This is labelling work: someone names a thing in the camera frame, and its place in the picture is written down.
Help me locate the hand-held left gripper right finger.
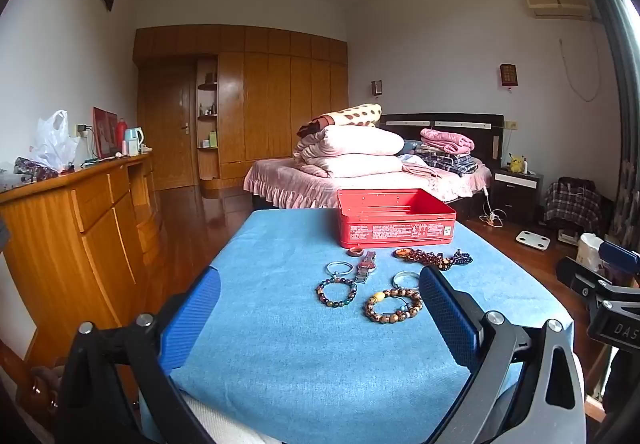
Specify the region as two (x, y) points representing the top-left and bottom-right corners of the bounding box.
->
(418, 265), (587, 444)

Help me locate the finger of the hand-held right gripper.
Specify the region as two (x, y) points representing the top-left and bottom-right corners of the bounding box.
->
(598, 240), (640, 277)
(556, 256), (608, 305)

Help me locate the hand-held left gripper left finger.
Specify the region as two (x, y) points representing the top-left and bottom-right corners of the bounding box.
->
(54, 267), (223, 444)

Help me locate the amber bead necklace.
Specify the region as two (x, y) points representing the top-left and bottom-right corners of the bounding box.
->
(393, 247), (456, 272)

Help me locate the brown wooden bead bracelet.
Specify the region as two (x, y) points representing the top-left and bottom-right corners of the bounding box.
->
(363, 288), (425, 325)

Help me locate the red tin box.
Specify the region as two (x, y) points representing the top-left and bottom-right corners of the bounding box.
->
(336, 188), (457, 250)

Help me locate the dark multicolour bead bracelet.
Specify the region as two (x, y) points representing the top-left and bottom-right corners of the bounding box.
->
(315, 275), (357, 310)

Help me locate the white plastic container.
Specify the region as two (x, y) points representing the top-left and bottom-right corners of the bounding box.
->
(577, 233), (606, 270)

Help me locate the white bathroom scale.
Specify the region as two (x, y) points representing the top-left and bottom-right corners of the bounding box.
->
(516, 230), (551, 252)

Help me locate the plaid bag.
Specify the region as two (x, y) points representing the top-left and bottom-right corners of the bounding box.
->
(544, 178), (603, 231)

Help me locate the blue tablecloth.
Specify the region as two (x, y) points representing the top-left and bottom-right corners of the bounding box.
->
(167, 208), (576, 444)

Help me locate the silver wristwatch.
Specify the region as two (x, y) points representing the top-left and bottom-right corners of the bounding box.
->
(356, 250), (378, 285)

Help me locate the dark nightstand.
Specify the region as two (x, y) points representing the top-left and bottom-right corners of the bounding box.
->
(490, 169), (543, 225)

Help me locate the white woven undercloth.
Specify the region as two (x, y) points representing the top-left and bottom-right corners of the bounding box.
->
(140, 391), (281, 444)

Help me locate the wooden sideboard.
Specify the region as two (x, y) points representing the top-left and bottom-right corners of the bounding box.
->
(0, 151), (163, 375)

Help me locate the stack of plaid clothes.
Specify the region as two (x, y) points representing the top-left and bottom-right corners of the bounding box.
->
(415, 149), (480, 175)

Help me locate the bed with pink bedspread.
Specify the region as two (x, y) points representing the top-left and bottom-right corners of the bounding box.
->
(243, 113), (505, 220)

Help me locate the pink folded garment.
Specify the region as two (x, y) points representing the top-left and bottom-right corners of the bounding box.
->
(420, 128), (476, 155)

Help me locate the pink folded quilt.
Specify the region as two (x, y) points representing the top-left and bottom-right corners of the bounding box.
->
(292, 153), (405, 177)
(295, 126), (405, 157)

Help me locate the wooden door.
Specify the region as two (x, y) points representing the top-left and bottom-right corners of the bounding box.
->
(139, 64), (197, 190)

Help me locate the light blue electric kettle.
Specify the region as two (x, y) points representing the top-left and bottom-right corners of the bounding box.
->
(125, 127), (146, 156)

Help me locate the corner shelf unit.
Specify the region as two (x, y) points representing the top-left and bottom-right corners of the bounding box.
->
(196, 55), (221, 197)

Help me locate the dark wooden headboard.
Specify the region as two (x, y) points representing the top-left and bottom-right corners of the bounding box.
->
(378, 113), (505, 160)

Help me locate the red gift box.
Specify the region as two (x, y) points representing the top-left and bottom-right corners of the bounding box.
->
(92, 107), (121, 159)

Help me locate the dark patterned pouch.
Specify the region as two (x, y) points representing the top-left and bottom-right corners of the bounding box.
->
(14, 157), (61, 182)

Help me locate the white plastic bag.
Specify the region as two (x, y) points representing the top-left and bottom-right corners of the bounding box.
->
(31, 110), (81, 171)

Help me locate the spotted cream blanket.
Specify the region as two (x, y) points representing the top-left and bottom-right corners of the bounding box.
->
(298, 104), (383, 137)

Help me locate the wooden wardrobe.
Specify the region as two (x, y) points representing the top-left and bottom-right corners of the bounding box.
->
(133, 24), (349, 190)

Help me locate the white charger cable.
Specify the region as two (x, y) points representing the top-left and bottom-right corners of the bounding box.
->
(479, 186), (506, 227)

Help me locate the white hanging wall cable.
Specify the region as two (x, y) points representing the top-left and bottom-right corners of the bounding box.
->
(559, 19), (603, 102)

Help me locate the dark window frame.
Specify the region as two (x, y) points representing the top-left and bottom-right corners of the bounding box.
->
(560, 0), (640, 165)

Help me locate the wall air conditioner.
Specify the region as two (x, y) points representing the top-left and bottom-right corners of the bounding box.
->
(525, 0), (593, 20)

